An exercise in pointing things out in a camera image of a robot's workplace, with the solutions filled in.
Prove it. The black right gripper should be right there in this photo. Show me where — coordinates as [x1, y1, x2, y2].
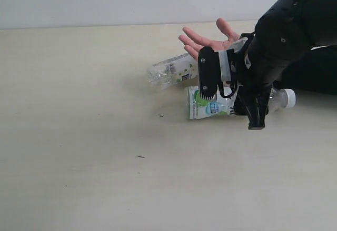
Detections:
[231, 84, 271, 130]

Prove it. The bottle with green lime label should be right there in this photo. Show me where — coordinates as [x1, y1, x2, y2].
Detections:
[185, 86, 296, 119]

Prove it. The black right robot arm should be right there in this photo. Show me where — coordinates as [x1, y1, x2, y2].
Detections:
[230, 0, 336, 130]

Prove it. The clear bottle blue-white label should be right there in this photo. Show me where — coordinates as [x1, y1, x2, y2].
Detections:
[147, 53, 197, 89]

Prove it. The person's bare hand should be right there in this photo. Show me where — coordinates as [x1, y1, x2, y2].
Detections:
[178, 18, 240, 61]

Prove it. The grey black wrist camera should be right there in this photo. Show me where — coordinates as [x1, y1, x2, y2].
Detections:
[198, 46, 221, 100]

